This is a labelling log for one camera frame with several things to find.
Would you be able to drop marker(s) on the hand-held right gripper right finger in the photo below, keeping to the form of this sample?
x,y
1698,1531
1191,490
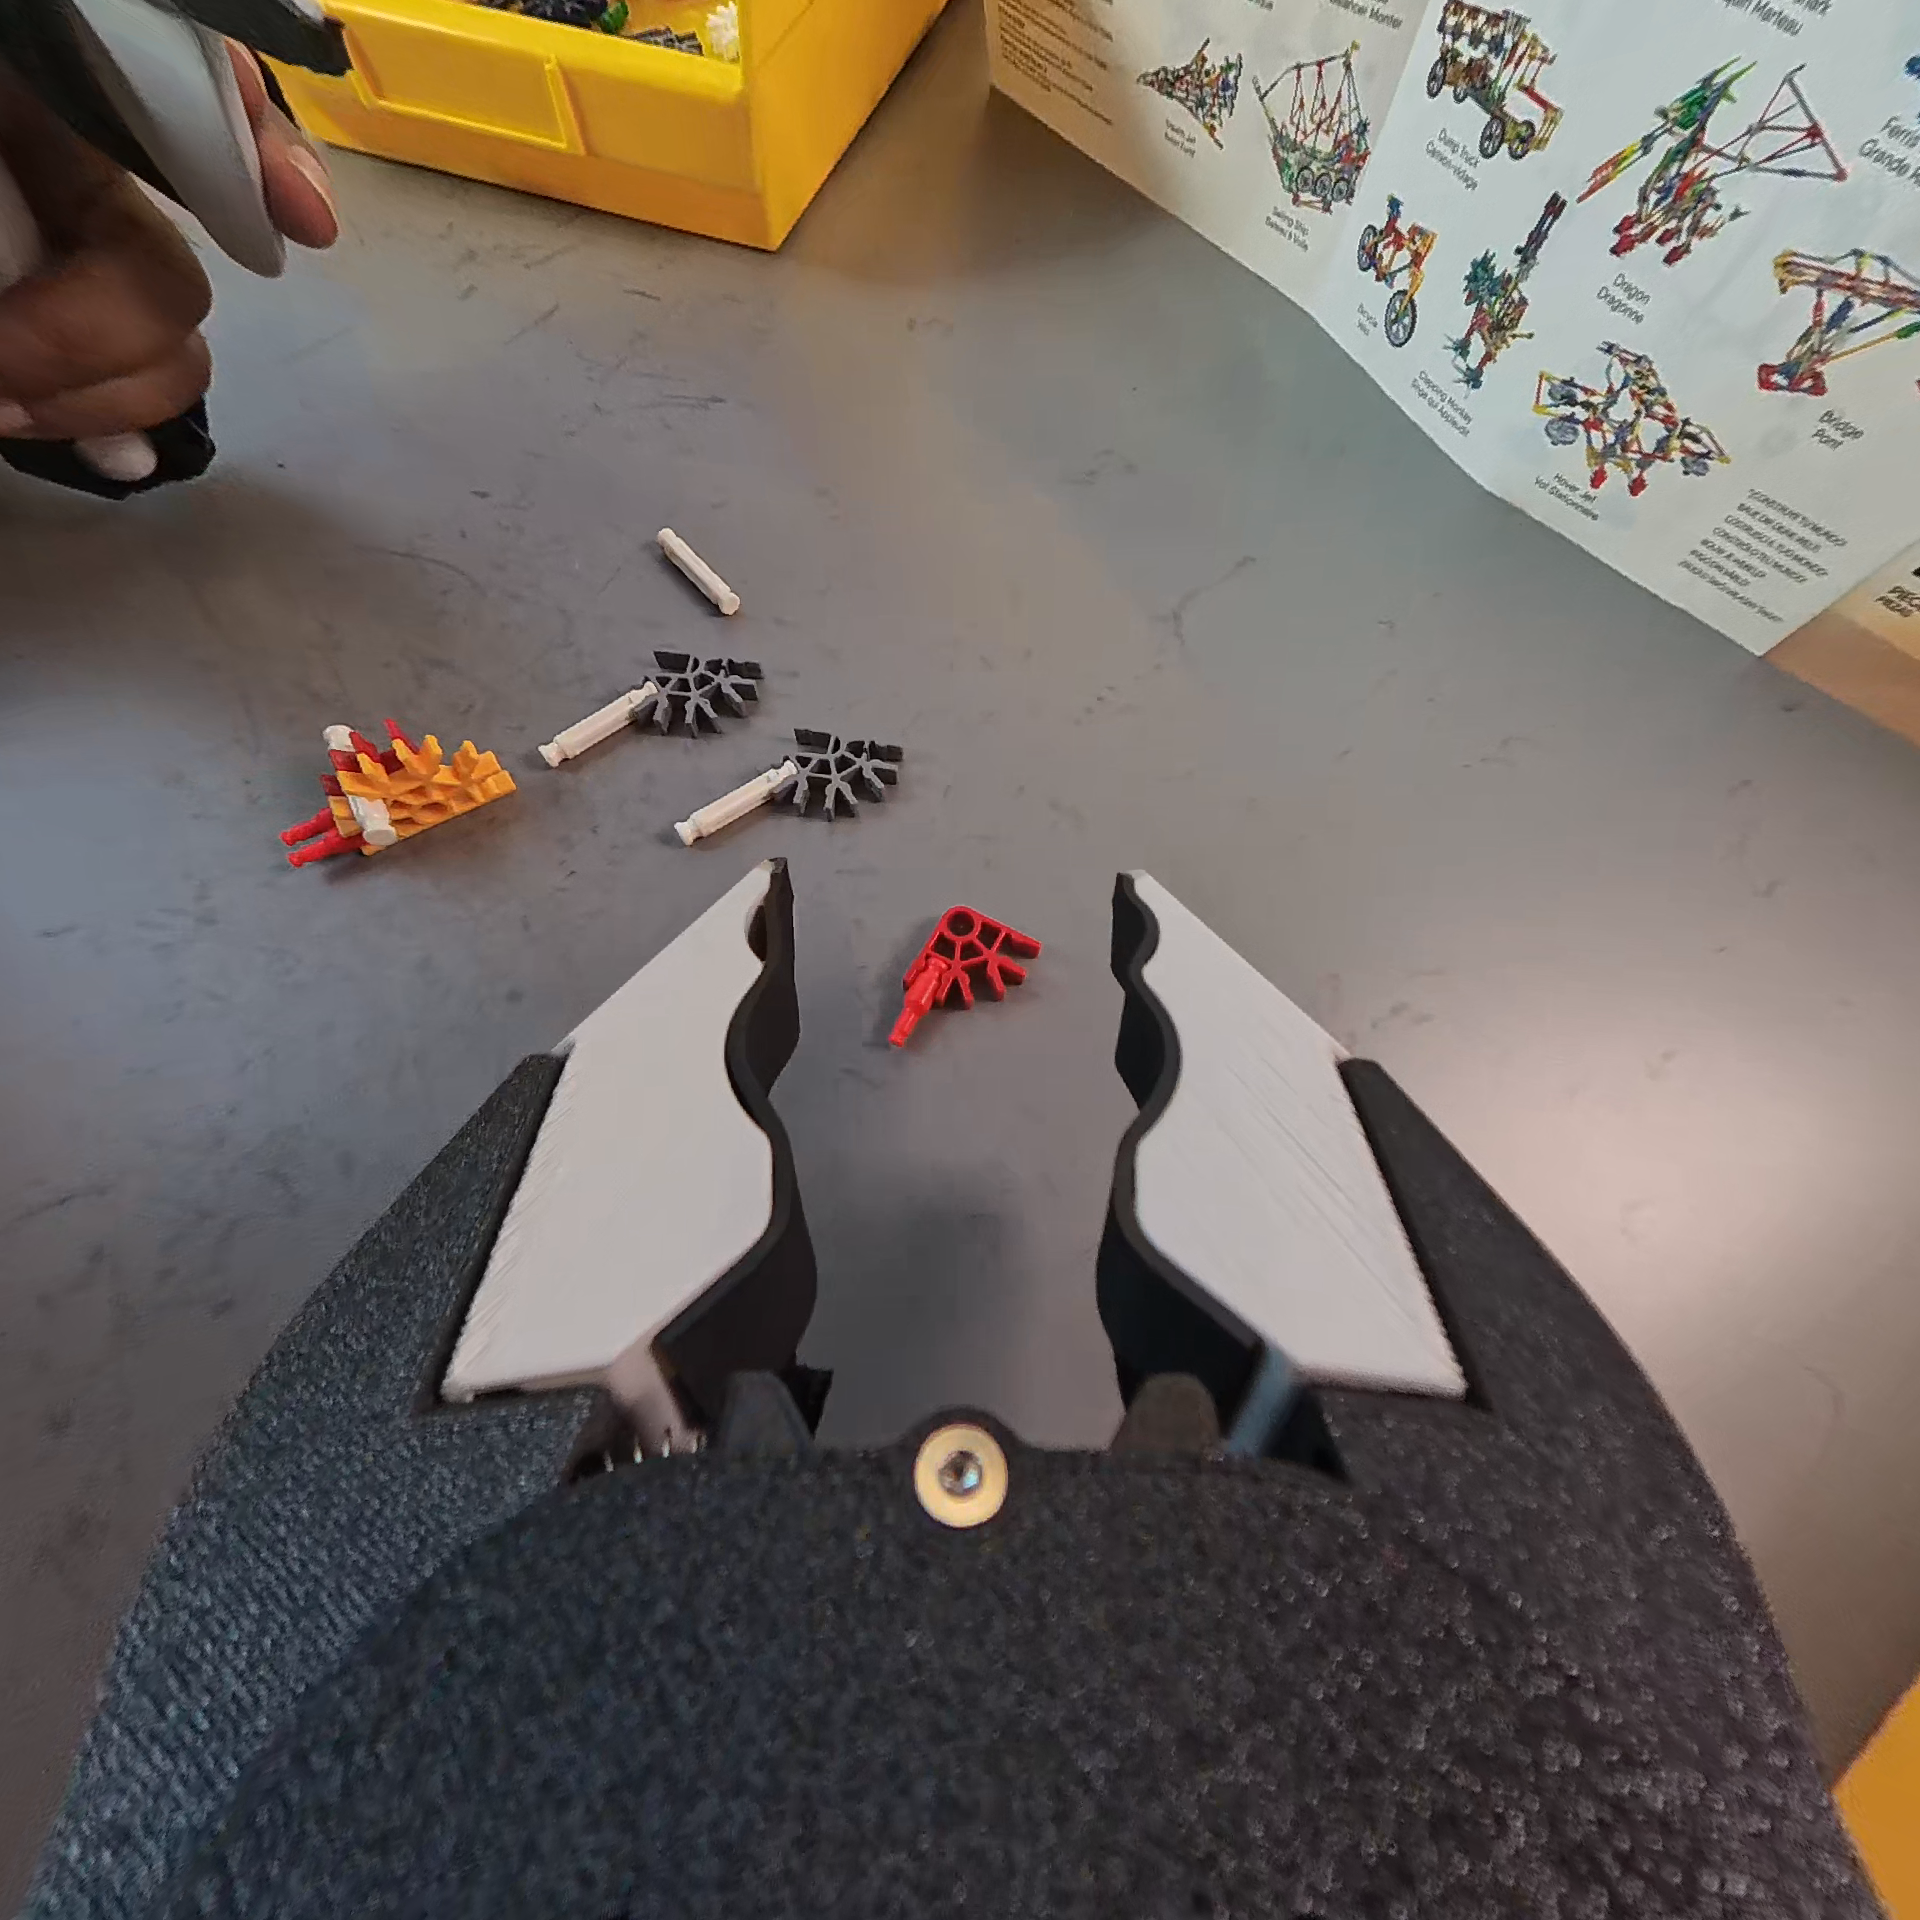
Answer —
x,y
1276,1214

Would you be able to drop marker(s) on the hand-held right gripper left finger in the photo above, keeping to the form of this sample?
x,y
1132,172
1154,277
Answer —
x,y
632,1201

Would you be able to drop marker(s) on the red toy connector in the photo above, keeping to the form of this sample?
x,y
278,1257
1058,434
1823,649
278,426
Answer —
x,y
344,774
974,952

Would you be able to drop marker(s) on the short white toy rod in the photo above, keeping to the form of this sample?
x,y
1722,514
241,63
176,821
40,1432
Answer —
x,y
700,573
595,731
378,825
736,803

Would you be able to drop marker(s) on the yellow toy connector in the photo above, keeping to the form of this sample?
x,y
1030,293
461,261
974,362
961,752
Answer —
x,y
437,790

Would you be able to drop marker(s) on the person's left hand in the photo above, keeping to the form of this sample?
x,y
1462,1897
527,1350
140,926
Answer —
x,y
108,330

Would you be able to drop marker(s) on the pile of toy building parts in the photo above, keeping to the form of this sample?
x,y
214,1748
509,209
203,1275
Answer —
x,y
632,19

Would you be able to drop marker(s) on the yellow plastic bin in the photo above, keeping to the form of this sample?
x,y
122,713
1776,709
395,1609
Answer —
x,y
675,133
1885,1799

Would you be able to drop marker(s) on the toy set cardboard box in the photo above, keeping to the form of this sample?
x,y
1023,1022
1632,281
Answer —
x,y
1859,660

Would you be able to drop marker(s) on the folded instruction sheet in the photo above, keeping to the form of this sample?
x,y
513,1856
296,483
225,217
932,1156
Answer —
x,y
1501,376

